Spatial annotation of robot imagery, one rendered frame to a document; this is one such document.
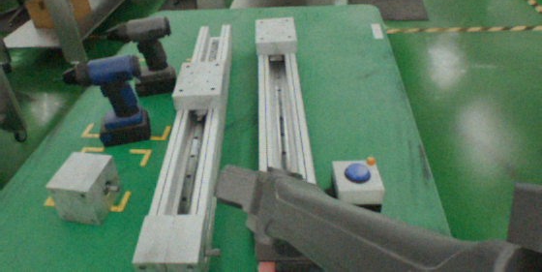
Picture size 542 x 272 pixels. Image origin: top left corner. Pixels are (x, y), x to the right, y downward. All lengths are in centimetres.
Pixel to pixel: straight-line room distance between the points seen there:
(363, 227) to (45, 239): 72
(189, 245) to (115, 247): 20
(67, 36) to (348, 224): 293
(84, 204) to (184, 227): 23
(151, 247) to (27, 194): 42
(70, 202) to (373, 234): 68
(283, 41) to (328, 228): 88
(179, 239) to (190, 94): 38
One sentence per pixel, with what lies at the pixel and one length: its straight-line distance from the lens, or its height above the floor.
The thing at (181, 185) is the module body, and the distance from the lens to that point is 82.
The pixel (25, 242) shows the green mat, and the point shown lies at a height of 78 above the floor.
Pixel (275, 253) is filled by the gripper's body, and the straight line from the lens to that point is 62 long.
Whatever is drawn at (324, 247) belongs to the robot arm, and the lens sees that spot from 30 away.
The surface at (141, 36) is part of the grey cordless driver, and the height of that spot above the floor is 96.
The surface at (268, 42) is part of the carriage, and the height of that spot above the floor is 90.
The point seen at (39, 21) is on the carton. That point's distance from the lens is 367.
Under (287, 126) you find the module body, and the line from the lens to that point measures 94.
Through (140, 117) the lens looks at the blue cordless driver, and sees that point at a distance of 101.
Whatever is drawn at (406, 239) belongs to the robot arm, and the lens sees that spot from 23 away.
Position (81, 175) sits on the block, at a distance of 84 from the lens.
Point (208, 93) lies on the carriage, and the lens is 93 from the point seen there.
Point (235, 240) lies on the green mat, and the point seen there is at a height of 78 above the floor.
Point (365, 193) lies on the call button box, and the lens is 79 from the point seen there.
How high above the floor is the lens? 140
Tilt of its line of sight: 33 degrees down
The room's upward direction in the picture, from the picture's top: 8 degrees counter-clockwise
